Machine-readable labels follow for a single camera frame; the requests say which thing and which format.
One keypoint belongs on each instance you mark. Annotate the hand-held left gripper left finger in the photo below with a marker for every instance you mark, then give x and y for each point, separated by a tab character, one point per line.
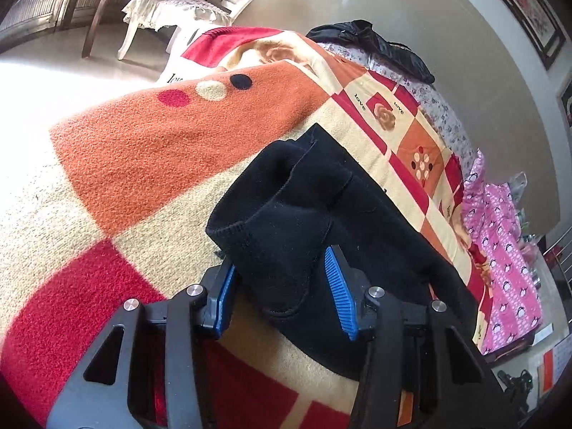
225	299

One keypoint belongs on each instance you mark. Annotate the cream lace cushion cover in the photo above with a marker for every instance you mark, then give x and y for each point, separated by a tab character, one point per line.
174	6

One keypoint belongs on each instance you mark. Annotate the framed photo picture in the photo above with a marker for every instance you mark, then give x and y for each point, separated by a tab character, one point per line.
566	107

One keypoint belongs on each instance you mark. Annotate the black device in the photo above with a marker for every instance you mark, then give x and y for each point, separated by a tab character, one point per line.
514	386

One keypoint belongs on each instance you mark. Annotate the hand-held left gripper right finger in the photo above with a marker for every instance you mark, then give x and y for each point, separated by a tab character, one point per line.
339	290

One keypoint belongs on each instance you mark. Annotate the black pants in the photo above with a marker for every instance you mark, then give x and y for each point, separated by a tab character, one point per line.
290	196

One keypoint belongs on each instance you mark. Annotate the pink penguin print quilt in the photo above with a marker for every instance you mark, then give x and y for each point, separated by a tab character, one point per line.
505	254

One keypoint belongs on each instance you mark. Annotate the floral bed sheet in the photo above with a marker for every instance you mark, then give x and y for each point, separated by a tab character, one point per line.
433	107

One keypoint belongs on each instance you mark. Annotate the orange red checked blanket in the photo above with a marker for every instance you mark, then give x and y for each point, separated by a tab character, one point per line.
134	152

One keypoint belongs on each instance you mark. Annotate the metal rail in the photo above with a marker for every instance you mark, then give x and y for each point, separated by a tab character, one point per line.
558	246

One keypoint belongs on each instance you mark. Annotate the black jacket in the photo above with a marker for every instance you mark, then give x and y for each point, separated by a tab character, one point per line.
380	44

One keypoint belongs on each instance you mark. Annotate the clear plastic bag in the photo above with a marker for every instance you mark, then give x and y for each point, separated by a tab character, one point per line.
518	196

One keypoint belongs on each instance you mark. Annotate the dark wooden desk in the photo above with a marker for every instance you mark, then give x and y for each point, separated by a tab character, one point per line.
96	22

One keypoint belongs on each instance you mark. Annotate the framed floral picture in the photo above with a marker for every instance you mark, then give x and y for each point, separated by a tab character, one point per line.
527	13

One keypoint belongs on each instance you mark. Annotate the wooden lattice door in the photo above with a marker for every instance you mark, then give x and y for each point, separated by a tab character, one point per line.
35	4

